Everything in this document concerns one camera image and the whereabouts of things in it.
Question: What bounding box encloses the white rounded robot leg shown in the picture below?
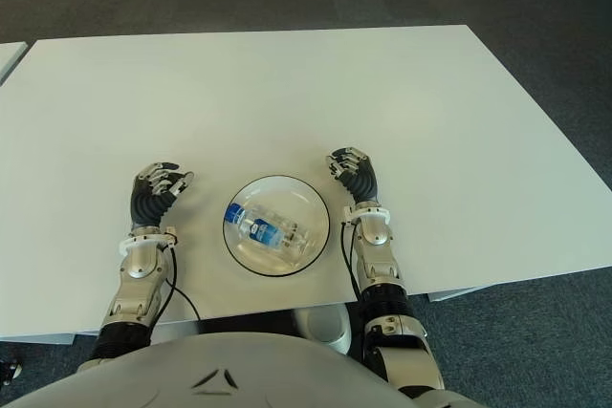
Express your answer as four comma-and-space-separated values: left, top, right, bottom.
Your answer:
292, 305, 354, 355

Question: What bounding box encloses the clear water bottle blue label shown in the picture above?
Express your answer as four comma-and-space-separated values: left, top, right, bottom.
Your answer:
224, 204, 308, 261

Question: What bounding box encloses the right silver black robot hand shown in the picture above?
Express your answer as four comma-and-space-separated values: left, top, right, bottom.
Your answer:
326, 145, 382, 206

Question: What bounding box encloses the white neighbouring table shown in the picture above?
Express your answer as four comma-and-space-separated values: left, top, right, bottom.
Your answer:
0, 41, 28, 86

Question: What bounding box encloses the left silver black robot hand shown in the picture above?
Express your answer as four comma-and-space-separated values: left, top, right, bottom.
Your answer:
129, 160, 195, 231

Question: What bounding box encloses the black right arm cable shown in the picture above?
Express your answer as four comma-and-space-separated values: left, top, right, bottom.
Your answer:
339, 221, 365, 302

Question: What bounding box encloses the white plate with black rim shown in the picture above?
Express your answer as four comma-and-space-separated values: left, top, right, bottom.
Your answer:
222, 175, 331, 278

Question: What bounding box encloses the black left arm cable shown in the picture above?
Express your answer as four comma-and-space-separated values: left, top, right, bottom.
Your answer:
162, 245, 203, 323

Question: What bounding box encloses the grey robot torso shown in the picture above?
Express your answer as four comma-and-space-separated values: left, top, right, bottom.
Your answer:
7, 331, 472, 408

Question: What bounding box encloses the grey table underframe panel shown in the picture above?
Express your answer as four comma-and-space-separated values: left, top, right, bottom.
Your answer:
0, 330, 77, 346
427, 286, 490, 304

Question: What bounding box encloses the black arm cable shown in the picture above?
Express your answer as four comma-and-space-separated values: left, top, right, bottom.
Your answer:
339, 221, 365, 302
162, 245, 203, 323

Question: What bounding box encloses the black caster wheel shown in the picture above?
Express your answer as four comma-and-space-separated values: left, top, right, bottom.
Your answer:
0, 354, 24, 386

